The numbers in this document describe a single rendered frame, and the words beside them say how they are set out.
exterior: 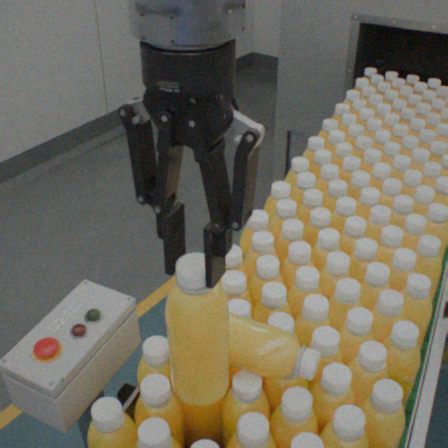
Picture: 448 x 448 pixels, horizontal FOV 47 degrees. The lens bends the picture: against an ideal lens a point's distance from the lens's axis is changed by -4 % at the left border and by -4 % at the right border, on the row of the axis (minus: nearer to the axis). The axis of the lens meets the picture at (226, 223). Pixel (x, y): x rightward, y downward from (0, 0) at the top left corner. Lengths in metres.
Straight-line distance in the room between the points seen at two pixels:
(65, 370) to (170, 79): 0.46
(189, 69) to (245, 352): 0.40
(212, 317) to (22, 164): 3.10
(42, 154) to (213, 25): 3.30
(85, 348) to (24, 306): 1.80
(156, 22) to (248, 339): 0.43
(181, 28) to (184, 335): 0.31
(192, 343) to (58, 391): 0.25
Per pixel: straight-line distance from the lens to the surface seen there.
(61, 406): 0.77
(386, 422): 0.76
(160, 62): 0.41
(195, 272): 0.53
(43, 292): 2.61
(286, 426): 0.73
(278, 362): 0.69
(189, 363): 0.59
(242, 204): 0.45
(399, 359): 0.84
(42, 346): 0.78
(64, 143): 3.75
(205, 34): 0.39
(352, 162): 1.23
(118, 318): 0.81
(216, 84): 0.41
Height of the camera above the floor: 1.66
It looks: 35 degrees down
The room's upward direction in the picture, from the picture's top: straight up
